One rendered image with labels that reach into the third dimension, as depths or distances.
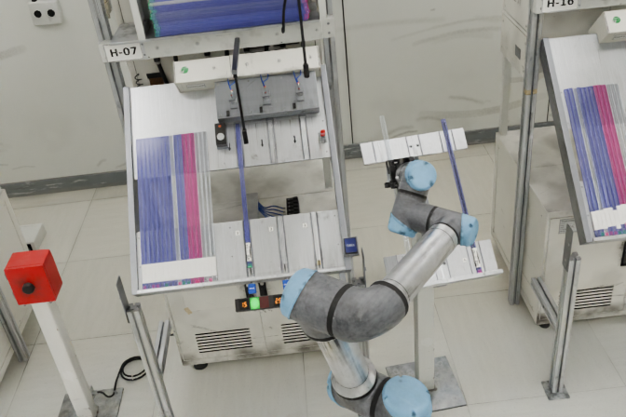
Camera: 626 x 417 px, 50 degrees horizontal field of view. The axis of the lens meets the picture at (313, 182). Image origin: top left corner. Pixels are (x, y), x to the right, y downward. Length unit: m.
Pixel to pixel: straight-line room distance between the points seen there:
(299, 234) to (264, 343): 0.73
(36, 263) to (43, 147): 1.98
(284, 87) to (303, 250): 0.55
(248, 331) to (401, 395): 1.16
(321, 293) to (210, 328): 1.39
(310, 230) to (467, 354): 1.00
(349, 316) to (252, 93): 1.11
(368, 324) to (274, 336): 1.42
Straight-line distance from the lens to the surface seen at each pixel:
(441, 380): 2.79
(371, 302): 1.38
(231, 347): 2.82
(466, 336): 2.98
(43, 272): 2.42
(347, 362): 1.62
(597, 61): 2.54
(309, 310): 1.41
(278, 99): 2.27
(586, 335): 3.06
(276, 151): 2.27
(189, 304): 2.68
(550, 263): 2.77
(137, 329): 2.38
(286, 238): 2.20
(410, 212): 1.69
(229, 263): 2.20
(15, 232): 3.36
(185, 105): 2.37
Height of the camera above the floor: 2.09
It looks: 31 degrees down
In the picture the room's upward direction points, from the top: 6 degrees counter-clockwise
